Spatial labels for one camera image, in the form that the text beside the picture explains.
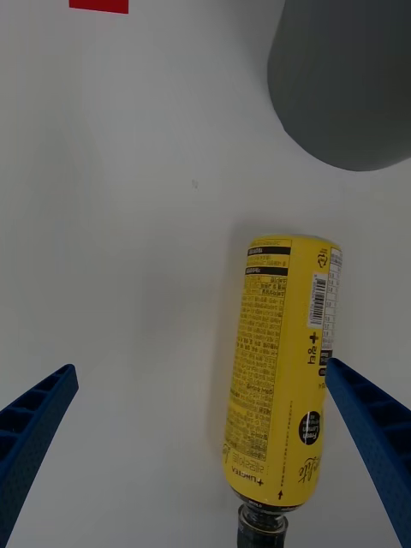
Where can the yellow label plastic bottle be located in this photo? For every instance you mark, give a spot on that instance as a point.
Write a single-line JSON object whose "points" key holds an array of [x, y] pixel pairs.
{"points": [[278, 364]]}

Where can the grey plastic waste bin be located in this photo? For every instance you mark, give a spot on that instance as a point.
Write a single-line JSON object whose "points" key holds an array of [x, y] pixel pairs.
{"points": [[351, 85]]}

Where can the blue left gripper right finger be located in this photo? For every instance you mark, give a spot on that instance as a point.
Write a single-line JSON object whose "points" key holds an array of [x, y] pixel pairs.
{"points": [[377, 432]]}

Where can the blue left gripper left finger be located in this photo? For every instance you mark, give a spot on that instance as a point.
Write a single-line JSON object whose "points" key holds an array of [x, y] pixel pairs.
{"points": [[30, 436]]}

